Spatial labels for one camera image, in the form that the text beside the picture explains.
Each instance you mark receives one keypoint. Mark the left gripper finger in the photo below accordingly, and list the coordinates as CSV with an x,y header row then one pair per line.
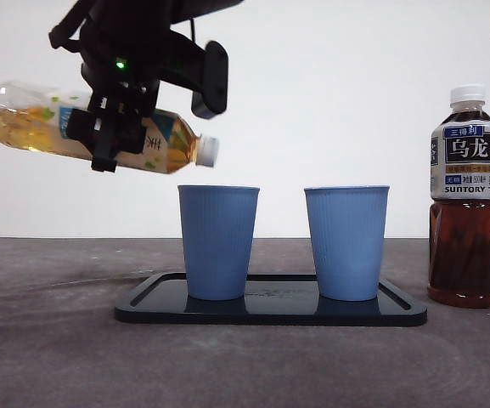
x,y
104,136

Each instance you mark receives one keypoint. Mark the pale jasmine oolong tea bottle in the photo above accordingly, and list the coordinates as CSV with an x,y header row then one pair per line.
x,y
19,127

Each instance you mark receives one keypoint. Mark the dark oolong tea bottle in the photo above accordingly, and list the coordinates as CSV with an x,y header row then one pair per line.
x,y
465,255

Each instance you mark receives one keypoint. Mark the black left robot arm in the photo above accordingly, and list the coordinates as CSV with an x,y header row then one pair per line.
x,y
134,34

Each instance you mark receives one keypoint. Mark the blue ribbed plastic cup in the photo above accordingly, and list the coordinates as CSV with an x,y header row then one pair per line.
x,y
346,242
217,242

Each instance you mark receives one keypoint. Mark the dark blue rectangular tray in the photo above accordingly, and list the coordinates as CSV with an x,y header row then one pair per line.
x,y
278,315

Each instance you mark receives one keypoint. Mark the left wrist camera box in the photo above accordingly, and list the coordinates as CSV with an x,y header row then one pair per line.
x,y
215,76

